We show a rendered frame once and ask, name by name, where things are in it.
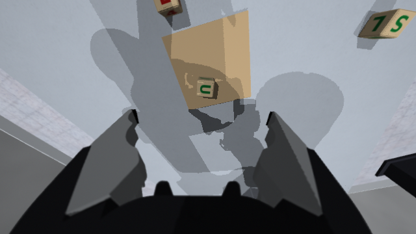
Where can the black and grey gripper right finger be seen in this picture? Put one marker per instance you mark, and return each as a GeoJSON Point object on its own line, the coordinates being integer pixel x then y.
{"type": "Point", "coordinates": [294, 180]}

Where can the tan flat mat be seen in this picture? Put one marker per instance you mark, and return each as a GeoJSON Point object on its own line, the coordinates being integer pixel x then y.
{"type": "Point", "coordinates": [218, 49]}

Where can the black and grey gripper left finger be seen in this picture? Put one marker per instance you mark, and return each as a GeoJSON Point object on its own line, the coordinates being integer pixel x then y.
{"type": "Point", "coordinates": [100, 178]}

